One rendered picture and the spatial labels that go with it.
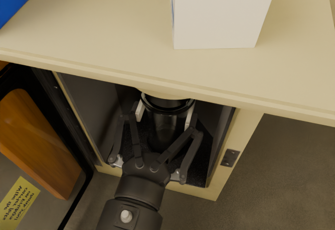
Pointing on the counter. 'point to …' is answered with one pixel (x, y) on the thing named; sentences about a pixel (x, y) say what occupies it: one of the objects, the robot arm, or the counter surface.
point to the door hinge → (66, 112)
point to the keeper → (230, 158)
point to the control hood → (323, 65)
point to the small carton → (219, 12)
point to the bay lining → (117, 100)
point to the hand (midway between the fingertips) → (167, 104)
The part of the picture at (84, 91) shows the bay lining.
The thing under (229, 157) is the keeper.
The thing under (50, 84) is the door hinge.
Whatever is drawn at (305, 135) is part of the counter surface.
